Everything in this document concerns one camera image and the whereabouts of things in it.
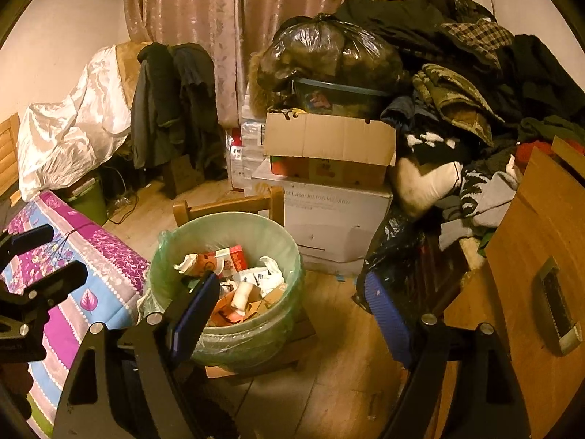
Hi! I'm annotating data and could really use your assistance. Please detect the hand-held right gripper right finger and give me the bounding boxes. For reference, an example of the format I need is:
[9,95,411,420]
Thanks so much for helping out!
[364,269,533,439]

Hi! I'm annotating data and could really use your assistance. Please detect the small brown box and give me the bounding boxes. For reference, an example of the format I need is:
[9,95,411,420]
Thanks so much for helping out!
[163,154,204,200]

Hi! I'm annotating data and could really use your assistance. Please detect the wooden cabinet door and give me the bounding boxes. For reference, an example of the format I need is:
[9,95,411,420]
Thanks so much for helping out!
[445,146,585,439]

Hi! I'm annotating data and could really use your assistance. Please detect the open cardboard box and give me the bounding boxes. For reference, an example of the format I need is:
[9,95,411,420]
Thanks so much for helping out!
[263,110,397,188]

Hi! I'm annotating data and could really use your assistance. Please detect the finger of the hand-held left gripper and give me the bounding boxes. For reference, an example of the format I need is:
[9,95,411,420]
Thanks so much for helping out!
[20,260,88,305]
[0,224,56,266]

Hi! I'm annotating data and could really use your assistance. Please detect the large white satin sheet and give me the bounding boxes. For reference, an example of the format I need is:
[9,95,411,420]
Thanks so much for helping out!
[17,46,133,202]

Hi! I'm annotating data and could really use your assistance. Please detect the wooden stool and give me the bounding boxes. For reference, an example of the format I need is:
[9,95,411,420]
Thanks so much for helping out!
[173,187,317,378]

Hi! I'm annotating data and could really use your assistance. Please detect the black bag with fur coat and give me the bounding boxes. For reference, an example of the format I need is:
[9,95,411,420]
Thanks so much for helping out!
[250,14,412,102]

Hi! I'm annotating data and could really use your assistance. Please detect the black plastic bag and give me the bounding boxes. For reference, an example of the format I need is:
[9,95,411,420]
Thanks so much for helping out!
[355,214,458,322]

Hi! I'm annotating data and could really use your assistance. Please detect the small red white box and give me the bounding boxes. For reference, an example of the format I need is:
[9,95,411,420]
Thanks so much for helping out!
[215,244,249,278]

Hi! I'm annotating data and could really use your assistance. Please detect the white cloth bundle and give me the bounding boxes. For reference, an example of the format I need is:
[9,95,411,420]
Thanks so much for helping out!
[395,155,463,219]

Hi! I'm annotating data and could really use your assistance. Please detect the floor cables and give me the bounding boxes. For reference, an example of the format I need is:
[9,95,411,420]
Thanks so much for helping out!
[103,190,140,225]

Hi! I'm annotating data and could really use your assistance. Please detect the dark grey jacket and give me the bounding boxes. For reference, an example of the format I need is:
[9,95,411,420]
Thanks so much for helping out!
[171,43,221,173]

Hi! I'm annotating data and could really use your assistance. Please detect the pile of dark clothes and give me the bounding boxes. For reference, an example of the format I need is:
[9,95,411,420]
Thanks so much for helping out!
[333,0,585,250]

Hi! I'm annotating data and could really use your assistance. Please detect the white crumpled paper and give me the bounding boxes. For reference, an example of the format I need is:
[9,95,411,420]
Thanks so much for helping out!
[255,256,287,285]

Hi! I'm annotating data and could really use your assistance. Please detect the green plastic bin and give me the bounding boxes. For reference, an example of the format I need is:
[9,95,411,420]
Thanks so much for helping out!
[64,176,109,228]

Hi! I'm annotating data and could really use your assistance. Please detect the wooden headboard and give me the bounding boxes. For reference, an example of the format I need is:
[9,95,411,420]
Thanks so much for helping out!
[0,112,23,202]

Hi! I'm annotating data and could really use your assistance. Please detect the white printer box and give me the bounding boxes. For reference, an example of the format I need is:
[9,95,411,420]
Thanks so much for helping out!
[251,160,394,264]

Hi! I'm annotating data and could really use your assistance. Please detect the bin with green liner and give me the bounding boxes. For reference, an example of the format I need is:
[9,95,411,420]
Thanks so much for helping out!
[145,213,306,374]

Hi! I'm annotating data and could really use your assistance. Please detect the metal recessed handle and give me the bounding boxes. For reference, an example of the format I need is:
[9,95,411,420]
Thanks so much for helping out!
[536,256,584,356]

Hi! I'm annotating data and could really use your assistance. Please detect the pink patterned curtain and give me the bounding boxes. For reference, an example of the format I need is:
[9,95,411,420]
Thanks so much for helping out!
[121,0,458,129]

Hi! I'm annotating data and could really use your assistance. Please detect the floral striped blanket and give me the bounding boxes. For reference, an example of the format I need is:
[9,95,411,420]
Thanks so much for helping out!
[0,191,151,439]

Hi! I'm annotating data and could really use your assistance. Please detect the red white cardboard case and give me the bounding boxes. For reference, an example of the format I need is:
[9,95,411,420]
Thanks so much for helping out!
[226,127,253,193]

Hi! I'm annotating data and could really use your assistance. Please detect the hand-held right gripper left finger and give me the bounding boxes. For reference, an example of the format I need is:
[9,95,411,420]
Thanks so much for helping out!
[52,271,221,439]

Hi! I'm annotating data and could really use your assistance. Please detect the stack of white packages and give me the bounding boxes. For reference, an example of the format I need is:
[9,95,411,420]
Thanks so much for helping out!
[238,96,271,184]

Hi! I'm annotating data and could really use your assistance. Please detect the blue-rimmed plastic basin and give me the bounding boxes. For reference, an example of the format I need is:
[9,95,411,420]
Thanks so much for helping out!
[290,78,395,118]

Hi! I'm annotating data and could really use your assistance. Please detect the black coat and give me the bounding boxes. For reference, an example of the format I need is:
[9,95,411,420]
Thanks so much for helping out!
[132,43,179,171]

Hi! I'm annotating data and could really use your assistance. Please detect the tan padded cloth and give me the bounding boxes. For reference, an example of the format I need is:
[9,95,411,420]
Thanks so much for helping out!
[113,41,147,83]

